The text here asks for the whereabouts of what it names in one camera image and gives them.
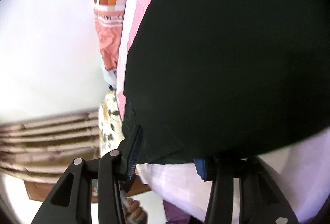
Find pink striped bed sheet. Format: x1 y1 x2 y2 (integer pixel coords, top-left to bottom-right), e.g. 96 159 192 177
116 0 330 224

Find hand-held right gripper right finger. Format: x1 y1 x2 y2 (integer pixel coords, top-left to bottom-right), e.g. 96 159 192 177
194 155 299 224

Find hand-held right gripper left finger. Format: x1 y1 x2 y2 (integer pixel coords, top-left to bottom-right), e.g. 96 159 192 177
31 124 144 224

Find wooden bed frame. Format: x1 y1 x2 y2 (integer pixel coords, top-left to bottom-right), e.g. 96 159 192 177
127 176 151 195

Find white floral pillow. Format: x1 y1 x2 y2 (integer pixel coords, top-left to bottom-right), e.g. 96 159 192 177
98 91 127 160

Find black pants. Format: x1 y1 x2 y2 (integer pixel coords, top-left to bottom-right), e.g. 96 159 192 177
121 0 330 165

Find pale blue cloth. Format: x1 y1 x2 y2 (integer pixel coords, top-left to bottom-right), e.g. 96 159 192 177
103 66 118 88

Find beige patterned curtain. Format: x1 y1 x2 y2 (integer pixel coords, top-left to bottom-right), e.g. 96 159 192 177
0 110 101 184

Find person's left hand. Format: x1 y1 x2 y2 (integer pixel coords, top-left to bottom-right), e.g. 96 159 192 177
124 198 149 224

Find orange plaid pillow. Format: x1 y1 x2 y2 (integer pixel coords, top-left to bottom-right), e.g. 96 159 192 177
93 0 130 71

